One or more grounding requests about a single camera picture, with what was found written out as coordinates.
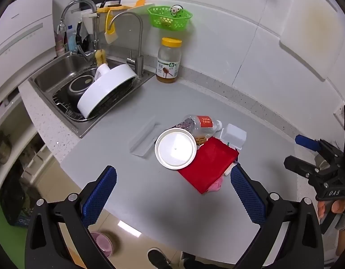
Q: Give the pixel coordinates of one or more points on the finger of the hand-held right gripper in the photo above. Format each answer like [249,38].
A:
[305,141]
[298,166]

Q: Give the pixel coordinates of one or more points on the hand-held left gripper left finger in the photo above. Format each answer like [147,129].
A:
[101,193]

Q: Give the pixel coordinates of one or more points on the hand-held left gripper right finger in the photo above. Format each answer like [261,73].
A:
[246,196]

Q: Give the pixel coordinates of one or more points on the pink cloth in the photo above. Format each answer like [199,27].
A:
[216,186]

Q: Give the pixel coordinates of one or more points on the red cloth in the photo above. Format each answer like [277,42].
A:
[210,165]

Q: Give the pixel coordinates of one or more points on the pink waste basket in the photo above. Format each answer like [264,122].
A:
[101,242]

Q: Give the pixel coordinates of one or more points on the clear plastic bottle red label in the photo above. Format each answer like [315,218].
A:
[202,126]

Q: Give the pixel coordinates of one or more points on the person's right hand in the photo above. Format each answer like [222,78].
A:
[337,206]

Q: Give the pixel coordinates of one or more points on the white storage box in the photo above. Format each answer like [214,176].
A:
[35,159]

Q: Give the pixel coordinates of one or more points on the black shoe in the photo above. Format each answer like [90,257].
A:
[160,257]
[190,262]

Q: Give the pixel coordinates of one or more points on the white pan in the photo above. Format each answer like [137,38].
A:
[105,91]

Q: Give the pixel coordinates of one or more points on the black pot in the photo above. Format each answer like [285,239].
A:
[78,86]

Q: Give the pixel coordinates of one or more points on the white cutting board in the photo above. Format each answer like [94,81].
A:
[309,30]

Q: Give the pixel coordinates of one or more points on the white shelf unit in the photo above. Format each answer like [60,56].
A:
[10,123]

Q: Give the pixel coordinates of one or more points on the stainless steel sink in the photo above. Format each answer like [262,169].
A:
[60,72]

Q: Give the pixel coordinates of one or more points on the yellow loofah sponge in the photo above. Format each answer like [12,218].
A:
[100,57]

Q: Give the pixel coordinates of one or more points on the yellow-lidded honey jar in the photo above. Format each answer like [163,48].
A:
[168,63]

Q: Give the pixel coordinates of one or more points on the small chrome faucet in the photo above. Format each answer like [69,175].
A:
[134,42]

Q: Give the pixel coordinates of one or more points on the blue bottle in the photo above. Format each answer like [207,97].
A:
[71,39]

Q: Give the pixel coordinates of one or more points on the pink bottle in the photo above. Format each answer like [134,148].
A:
[59,40]

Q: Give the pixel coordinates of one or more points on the yellow white hanging scraper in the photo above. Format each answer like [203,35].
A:
[111,30]

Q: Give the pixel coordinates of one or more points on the tall chrome faucet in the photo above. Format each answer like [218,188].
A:
[83,19]

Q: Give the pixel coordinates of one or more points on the green plastic basket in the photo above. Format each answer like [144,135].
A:
[169,18]

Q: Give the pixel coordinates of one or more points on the small black white toy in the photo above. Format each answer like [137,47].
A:
[175,10]

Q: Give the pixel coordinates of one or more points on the white wall socket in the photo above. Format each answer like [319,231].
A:
[339,112]

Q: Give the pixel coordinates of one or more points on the yellow wall rack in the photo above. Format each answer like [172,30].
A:
[119,7]

